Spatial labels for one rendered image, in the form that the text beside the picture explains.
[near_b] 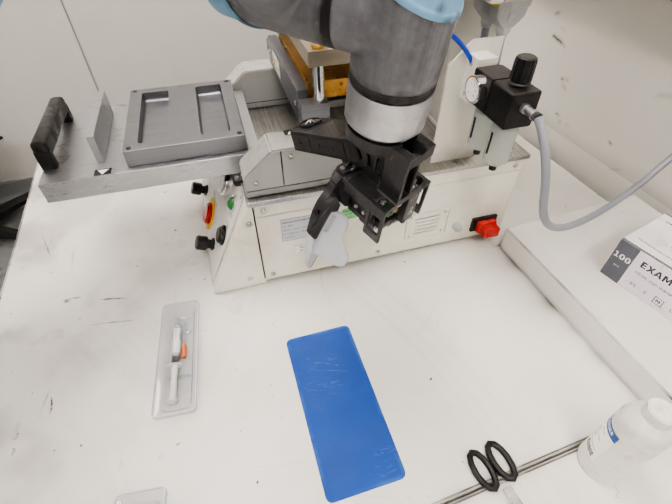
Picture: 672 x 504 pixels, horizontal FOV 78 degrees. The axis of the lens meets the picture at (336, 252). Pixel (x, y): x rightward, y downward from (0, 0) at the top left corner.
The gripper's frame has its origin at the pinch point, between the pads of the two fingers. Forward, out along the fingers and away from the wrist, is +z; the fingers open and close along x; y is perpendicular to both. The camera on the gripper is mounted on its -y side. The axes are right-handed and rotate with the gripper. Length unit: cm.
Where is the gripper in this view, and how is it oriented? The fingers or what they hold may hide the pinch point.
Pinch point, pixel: (347, 233)
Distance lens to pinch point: 56.0
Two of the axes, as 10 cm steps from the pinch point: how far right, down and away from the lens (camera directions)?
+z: -0.7, 5.6, 8.2
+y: 6.7, 6.4, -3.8
